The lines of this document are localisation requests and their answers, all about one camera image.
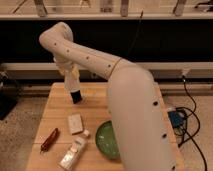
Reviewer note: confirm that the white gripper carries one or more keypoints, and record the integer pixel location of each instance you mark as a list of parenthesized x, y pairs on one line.
[(67, 66)]

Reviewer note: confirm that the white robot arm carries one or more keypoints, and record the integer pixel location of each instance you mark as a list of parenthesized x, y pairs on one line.
[(132, 100)]

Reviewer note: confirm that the black eraser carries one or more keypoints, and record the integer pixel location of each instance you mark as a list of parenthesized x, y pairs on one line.
[(76, 97)]

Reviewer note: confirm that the white rectangular block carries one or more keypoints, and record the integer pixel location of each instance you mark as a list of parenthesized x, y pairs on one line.
[(75, 124)]

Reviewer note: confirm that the black object at left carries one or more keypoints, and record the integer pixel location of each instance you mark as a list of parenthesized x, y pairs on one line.
[(9, 93)]

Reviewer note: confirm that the green bowl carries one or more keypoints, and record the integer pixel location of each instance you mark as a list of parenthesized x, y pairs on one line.
[(106, 142)]

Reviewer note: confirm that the red pen tool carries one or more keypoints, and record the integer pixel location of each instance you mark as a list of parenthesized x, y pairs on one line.
[(46, 145)]

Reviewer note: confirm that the blue connector box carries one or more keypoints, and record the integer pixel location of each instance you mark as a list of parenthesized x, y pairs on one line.
[(176, 119)]

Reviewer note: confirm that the wall outlet plate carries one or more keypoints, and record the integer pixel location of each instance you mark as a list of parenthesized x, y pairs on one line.
[(94, 75)]

